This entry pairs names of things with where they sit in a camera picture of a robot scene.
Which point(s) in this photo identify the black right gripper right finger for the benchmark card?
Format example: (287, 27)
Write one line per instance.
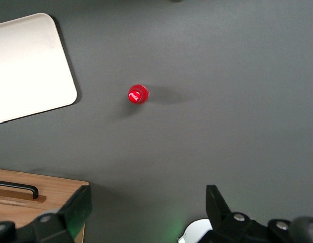
(218, 210)

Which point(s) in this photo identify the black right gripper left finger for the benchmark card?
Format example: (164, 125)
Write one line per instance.
(75, 205)

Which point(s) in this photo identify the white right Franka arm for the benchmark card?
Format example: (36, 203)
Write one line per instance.
(197, 229)

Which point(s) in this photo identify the wooden drawer cabinet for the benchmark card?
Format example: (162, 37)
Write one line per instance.
(60, 188)

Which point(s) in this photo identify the red cola bottle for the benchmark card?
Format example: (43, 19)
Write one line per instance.
(137, 95)

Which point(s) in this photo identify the beige rectangular plastic tray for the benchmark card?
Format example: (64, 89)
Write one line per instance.
(27, 68)

